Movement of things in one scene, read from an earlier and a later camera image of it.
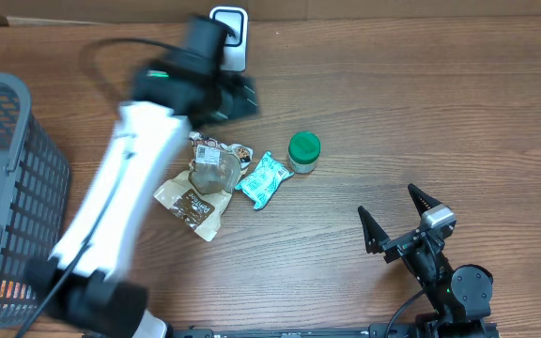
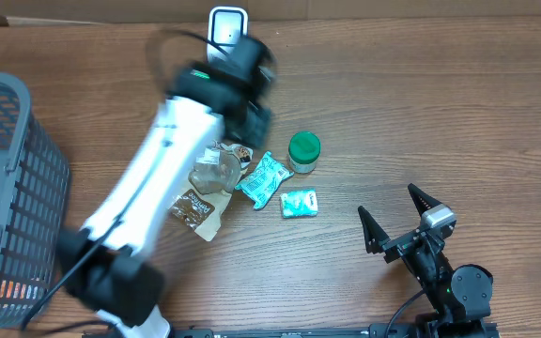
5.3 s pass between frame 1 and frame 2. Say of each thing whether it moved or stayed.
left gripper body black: moved
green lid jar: stayed
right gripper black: stayed
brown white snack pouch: stayed
